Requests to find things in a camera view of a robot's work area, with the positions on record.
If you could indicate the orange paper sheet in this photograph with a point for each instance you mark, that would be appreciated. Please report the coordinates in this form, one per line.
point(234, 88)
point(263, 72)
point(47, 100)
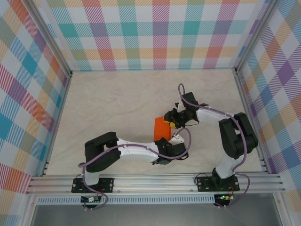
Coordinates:
point(161, 131)

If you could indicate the grey metal panel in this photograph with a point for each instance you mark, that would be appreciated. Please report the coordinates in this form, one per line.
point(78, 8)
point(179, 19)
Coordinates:
point(152, 216)

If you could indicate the aluminium side floor beam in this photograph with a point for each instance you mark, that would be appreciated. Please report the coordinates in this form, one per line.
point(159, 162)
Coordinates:
point(248, 117)
point(58, 117)

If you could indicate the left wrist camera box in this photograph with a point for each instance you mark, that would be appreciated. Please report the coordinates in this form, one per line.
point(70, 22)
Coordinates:
point(176, 139)

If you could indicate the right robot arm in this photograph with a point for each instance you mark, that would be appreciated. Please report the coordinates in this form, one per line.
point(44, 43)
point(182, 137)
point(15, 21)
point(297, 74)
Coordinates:
point(235, 141)

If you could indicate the aluminium frame post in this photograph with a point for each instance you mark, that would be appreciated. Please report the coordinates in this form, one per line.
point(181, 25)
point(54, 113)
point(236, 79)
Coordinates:
point(53, 40)
point(252, 35)

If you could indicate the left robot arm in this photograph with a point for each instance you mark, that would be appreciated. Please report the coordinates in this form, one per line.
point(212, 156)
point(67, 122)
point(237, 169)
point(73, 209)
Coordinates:
point(138, 155)

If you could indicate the long aluminium base rail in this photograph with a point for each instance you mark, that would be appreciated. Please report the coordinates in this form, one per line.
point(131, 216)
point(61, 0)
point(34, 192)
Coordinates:
point(152, 183)

